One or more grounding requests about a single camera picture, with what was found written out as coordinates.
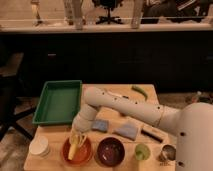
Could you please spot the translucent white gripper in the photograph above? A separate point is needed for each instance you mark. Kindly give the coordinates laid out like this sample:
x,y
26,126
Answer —
x,y
77,137

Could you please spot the yellow banana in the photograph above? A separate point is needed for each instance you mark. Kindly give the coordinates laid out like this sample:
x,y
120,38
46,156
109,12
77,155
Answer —
x,y
72,150

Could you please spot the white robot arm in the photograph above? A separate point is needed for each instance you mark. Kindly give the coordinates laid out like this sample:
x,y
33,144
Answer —
x,y
192,125

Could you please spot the red-orange bowl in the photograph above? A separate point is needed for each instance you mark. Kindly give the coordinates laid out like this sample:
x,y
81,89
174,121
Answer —
x,y
81,157

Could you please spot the dark purple bowl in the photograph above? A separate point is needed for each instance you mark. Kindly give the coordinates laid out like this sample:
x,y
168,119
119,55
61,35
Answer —
x,y
110,152

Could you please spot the blue sponge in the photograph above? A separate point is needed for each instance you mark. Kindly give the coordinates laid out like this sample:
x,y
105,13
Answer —
x,y
100,125

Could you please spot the green plastic tray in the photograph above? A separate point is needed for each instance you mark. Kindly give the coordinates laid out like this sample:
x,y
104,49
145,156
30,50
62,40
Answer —
x,y
59,103

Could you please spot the blue-grey cloth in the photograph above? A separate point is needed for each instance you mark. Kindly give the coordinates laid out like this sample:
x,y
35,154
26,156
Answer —
x,y
128,130

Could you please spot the green plastic cup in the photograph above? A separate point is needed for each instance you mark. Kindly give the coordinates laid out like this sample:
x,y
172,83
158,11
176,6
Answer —
x,y
142,152

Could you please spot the wooden brush black base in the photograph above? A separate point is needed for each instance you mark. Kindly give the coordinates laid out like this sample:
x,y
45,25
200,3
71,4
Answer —
x,y
153,133

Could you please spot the metal cup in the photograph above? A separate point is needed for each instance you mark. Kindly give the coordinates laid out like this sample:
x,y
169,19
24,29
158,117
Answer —
x,y
168,153

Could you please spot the dark side chair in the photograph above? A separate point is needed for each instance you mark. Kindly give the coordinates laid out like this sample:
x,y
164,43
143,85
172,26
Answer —
x,y
9,86

